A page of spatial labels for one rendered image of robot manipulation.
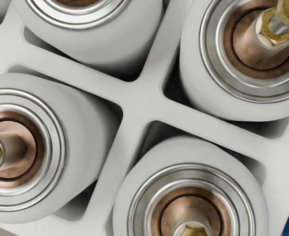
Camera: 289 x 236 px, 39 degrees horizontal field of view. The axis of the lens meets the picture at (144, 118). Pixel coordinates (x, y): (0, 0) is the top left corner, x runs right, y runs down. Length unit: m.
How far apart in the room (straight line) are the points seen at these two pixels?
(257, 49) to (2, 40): 0.20
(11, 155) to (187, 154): 0.10
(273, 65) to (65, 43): 0.13
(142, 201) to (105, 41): 0.10
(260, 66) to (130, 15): 0.08
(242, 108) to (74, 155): 0.10
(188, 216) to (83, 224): 0.13
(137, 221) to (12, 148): 0.08
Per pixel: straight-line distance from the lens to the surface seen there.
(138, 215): 0.25
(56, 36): 0.26
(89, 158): 0.27
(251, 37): 0.23
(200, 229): 0.21
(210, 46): 0.25
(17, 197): 0.27
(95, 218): 0.33
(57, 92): 0.26
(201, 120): 0.32
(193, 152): 0.25
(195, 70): 0.25
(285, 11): 0.18
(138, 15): 0.26
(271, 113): 0.25
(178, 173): 0.24
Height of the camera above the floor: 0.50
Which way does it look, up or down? 86 degrees down
